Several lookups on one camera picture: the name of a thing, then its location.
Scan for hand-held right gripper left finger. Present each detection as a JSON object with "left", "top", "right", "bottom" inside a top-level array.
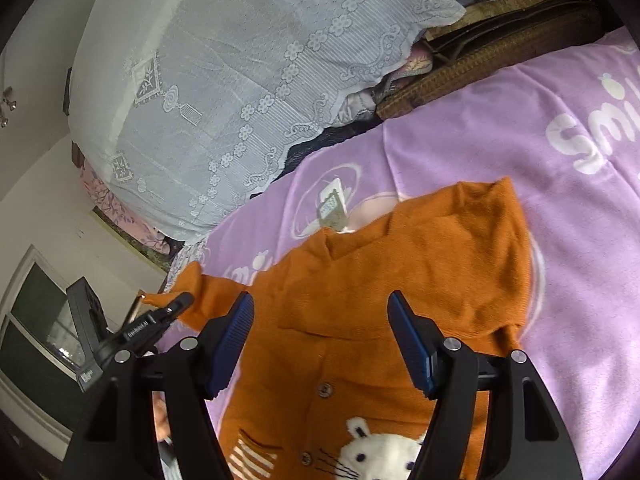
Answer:
[{"left": 62, "top": 291, "right": 255, "bottom": 480}]

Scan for purple printed blanket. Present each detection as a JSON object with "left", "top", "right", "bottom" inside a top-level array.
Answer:
[{"left": 162, "top": 25, "right": 640, "bottom": 480}]

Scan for window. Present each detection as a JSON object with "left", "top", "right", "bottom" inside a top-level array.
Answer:
[{"left": 0, "top": 245, "right": 116, "bottom": 436}]

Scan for folded floral quilt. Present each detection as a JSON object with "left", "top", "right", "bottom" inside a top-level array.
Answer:
[{"left": 337, "top": 42, "right": 436, "bottom": 126}]

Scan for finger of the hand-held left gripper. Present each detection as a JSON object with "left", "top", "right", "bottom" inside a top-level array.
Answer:
[{"left": 107, "top": 291, "right": 194, "bottom": 356}]

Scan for white lace cloth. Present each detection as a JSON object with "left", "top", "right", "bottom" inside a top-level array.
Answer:
[{"left": 67, "top": 0, "right": 591, "bottom": 241}]

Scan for orange knitted sweater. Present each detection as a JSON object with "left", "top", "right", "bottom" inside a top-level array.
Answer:
[{"left": 137, "top": 176, "right": 533, "bottom": 480}]

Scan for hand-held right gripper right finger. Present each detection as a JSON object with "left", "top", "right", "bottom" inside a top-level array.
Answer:
[{"left": 387, "top": 290, "right": 583, "bottom": 480}]

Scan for metal wall hooks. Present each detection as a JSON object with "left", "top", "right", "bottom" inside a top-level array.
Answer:
[{"left": 0, "top": 87, "right": 19, "bottom": 129}]

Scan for pink floral cloth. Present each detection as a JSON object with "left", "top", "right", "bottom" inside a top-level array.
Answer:
[{"left": 77, "top": 152, "right": 186, "bottom": 273}]

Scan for paper clothing tag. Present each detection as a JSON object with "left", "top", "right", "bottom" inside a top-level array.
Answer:
[{"left": 317, "top": 177, "right": 352, "bottom": 234}]

